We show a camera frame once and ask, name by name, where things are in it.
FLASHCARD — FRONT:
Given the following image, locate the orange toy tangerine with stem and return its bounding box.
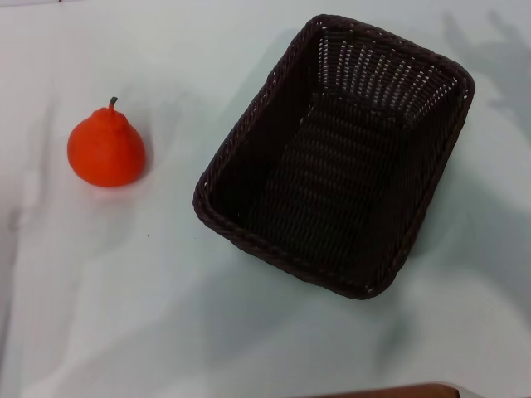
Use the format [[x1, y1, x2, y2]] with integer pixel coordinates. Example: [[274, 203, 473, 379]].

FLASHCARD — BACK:
[[66, 96, 148, 189]]

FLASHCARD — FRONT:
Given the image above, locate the white tablecloth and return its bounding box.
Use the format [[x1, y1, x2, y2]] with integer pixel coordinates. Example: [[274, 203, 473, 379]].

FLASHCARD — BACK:
[[0, 0, 531, 398]]

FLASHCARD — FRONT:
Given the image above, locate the brown wooden board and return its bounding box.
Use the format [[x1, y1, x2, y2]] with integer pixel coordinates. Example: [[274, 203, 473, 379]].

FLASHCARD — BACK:
[[285, 381, 462, 398]]

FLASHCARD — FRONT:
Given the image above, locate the black woven rectangular basket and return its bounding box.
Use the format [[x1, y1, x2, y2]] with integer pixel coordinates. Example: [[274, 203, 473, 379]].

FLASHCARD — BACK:
[[192, 14, 475, 300]]

